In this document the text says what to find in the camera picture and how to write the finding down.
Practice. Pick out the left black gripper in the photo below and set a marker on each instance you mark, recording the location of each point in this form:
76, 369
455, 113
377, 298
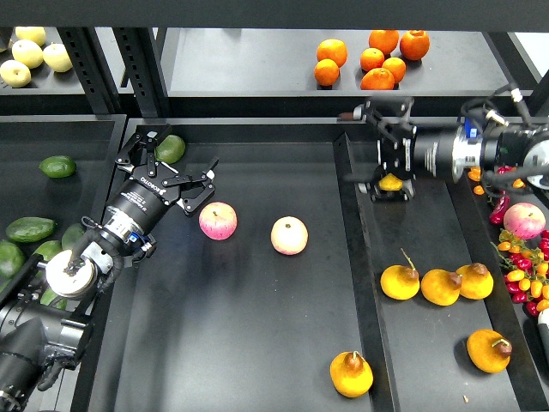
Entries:
144, 197

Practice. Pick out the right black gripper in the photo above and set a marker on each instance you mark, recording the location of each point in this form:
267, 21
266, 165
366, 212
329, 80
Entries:
404, 151

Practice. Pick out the yellow pear with brown top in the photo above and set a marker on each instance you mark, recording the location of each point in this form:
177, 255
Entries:
351, 374

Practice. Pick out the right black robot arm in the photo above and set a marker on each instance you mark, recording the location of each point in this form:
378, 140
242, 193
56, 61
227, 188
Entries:
480, 137

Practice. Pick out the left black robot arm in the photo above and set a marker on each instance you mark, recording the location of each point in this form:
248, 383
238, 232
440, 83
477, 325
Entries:
46, 319

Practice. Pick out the green avocado in tray corner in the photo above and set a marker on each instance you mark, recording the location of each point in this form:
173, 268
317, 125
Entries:
171, 149

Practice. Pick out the yellow pear near red apples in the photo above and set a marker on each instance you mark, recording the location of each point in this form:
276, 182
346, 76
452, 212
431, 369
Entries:
390, 182

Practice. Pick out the green avocado left tray top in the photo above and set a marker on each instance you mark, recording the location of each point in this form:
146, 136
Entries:
57, 166

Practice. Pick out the yellow pear left of row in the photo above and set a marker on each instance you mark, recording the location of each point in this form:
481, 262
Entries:
400, 282

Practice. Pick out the yellow pear of row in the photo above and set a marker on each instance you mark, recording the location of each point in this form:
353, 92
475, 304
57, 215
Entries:
441, 287
400, 282
477, 281

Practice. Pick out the yellow pear middle of row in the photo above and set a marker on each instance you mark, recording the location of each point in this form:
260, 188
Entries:
441, 287

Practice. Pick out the green avocado middle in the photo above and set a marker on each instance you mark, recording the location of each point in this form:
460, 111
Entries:
48, 249

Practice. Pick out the pale yellow pear right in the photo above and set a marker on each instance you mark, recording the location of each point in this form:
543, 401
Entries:
57, 58

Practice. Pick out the pale yellow pear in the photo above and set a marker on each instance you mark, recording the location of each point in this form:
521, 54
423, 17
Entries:
15, 73
35, 34
57, 58
27, 52

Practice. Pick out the yellow pear right of row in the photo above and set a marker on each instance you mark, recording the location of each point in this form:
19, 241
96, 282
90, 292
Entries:
477, 281

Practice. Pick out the pale yellow pear middle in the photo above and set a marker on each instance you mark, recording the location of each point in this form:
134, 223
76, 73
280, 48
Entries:
27, 52

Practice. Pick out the pale yellow pear front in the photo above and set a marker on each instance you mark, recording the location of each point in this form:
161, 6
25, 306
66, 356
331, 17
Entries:
15, 73

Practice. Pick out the pale yellow pear top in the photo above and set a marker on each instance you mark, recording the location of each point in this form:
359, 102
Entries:
35, 34

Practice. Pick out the green avocado left edge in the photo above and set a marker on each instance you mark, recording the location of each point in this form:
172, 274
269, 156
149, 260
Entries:
12, 259

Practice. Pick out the orange fruit front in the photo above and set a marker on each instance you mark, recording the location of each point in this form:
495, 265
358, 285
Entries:
378, 79

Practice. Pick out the orange fruit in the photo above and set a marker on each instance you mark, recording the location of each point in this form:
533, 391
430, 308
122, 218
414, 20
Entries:
326, 72
378, 79
371, 58
333, 49
397, 67
384, 40
414, 44

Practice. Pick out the pink red apple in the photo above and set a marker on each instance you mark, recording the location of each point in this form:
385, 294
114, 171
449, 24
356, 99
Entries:
218, 220

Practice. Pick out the orange fruit right lower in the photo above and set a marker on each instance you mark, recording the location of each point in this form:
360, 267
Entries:
397, 67

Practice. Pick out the orange fruit centre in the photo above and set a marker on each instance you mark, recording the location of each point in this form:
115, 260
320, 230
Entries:
371, 58

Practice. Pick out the orange fruit lower left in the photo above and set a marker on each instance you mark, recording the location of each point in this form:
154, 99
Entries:
326, 72

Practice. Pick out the orange cherry tomato bunch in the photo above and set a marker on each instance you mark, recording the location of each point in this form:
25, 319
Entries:
474, 175

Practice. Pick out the orange fruit far left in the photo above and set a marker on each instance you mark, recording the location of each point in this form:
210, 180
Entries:
333, 49

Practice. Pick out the orange fruit top right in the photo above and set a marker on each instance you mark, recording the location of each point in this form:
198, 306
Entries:
414, 44

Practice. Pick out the black left tray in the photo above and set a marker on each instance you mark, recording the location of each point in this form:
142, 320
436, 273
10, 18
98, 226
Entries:
92, 142

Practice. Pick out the black tray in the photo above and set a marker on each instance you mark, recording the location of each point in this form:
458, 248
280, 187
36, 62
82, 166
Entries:
235, 325
92, 142

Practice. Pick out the pale pink apple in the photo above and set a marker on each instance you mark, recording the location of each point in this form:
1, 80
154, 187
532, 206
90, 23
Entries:
289, 235

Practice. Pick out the red cherry tomato bunch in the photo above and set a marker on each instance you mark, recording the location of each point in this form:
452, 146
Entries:
505, 169

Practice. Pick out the red chili pepper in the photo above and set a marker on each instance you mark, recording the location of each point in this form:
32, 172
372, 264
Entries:
500, 208

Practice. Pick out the yellow cherry tomato bunch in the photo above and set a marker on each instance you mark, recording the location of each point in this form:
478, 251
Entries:
518, 184

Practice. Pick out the black centre tray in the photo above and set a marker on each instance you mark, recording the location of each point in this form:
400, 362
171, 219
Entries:
235, 325

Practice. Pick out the mixed cherry tomato bunch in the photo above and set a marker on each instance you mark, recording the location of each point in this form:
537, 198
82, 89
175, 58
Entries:
525, 270

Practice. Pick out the dark avocado by tray wall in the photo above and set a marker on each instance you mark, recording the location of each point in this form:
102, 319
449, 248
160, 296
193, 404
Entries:
72, 236

